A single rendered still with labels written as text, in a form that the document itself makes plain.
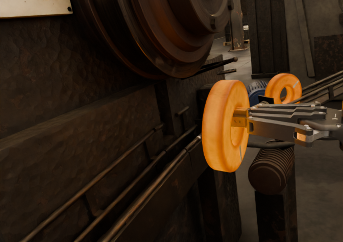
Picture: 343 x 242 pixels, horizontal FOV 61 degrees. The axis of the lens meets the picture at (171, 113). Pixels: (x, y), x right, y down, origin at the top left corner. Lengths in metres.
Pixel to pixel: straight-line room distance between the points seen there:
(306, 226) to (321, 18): 2.25
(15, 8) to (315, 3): 3.05
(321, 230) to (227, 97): 1.24
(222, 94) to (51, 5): 0.36
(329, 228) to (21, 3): 1.50
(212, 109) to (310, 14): 2.99
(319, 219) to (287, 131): 1.27
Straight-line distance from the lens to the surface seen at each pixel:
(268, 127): 0.44
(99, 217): 0.61
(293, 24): 3.45
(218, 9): 0.73
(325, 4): 3.34
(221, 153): 0.45
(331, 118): 0.46
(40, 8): 0.60
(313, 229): 1.61
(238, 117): 0.48
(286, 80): 1.12
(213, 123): 0.43
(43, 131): 0.54
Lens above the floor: 1.00
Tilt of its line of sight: 16 degrees down
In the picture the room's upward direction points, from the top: 9 degrees counter-clockwise
